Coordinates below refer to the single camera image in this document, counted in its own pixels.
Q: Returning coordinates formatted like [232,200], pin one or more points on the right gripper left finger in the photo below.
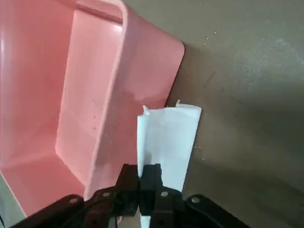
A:
[104,202]

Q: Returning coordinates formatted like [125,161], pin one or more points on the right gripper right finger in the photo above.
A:
[166,204]

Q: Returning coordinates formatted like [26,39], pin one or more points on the white tissue sheet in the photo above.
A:
[168,137]

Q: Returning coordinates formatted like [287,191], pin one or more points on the pink plastic container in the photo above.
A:
[35,95]

